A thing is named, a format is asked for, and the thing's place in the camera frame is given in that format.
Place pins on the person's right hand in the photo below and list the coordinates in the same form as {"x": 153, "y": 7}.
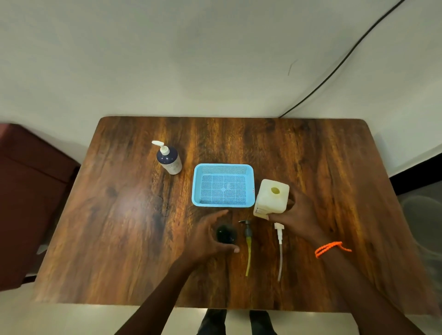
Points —
{"x": 304, "y": 221}

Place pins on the person's left hand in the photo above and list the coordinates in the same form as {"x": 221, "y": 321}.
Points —
{"x": 202, "y": 238}

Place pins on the small teal translucent bottle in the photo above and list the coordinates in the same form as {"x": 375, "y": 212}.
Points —
{"x": 226, "y": 234}

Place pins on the white pump head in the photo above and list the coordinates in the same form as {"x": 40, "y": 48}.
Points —
{"x": 279, "y": 234}

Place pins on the large yellow soap bottle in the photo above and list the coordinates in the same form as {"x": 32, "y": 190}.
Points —
{"x": 269, "y": 202}

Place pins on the dark teal pump head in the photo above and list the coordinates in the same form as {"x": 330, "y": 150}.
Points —
{"x": 248, "y": 238}

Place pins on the small navy white pump bottle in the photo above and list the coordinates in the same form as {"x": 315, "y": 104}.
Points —
{"x": 169, "y": 158}

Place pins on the person's right forearm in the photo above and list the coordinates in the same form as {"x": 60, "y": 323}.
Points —
{"x": 366, "y": 293}

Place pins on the person's left forearm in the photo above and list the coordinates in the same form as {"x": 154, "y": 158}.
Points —
{"x": 155, "y": 300}

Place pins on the blue plastic mesh basket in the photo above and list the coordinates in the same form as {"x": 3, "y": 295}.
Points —
{"x": 222, "y": 186}

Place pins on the maroon upholstered seat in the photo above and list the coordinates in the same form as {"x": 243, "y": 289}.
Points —
{"x": 31, "y": 200}

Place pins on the black door frame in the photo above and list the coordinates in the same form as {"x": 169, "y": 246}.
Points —
{"x": 418, "y": 172}

